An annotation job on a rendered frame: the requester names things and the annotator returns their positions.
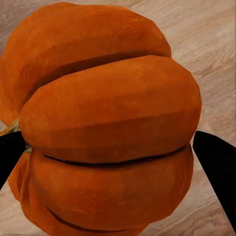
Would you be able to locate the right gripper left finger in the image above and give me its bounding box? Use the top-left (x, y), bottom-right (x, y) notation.
top-left (0, 131), bottom-right (26, 190)

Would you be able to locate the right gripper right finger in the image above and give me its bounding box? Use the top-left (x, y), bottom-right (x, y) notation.
top-left (193, 131), bottom-right (236, 232)

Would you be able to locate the pumpkin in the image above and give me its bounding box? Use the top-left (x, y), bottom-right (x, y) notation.
top-left (0, 2), bottom-right (202, 236)

